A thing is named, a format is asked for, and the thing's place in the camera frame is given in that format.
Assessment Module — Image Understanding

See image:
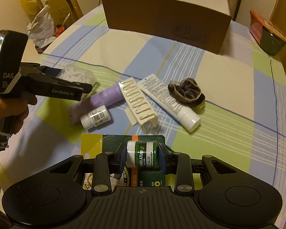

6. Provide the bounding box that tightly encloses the small white pill bottle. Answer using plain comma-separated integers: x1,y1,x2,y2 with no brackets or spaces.
80,105,111,130

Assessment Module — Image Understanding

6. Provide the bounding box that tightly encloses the white cream tube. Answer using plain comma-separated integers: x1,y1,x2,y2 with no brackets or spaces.
137,74,201,132

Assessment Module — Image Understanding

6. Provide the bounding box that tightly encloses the red lid noodle cup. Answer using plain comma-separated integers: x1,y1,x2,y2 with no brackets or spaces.
249,10,286,56

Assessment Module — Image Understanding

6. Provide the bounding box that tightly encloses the white plastic comb holder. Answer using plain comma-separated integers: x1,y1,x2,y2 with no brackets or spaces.
118,77,158,128

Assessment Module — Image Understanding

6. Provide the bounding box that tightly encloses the crumpled plastic bag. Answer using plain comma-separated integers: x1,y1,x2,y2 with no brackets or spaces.
27,5,56,48

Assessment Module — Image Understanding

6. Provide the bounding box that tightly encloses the brown cardboard box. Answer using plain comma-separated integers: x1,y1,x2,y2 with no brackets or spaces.
102,0,231,54

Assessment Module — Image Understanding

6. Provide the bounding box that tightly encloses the checkered tablecloth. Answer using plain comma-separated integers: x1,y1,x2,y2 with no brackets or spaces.
0,3,286,228

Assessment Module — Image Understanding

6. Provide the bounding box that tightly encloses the green salve blister card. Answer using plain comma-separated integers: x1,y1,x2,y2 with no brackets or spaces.
80,133,166,189

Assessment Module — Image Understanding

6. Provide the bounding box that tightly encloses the left hand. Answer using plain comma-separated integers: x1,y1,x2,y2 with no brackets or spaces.
0,94,38,134

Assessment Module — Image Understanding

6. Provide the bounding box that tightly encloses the clear plastic floss box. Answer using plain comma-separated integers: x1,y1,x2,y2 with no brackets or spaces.
57,65,97,87

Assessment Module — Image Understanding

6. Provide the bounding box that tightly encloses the purple tube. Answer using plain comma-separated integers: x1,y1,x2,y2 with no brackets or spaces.
69,84,124,126

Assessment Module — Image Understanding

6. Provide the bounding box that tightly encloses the dark scrunchie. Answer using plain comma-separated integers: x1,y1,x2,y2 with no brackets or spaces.
168,78,205,110

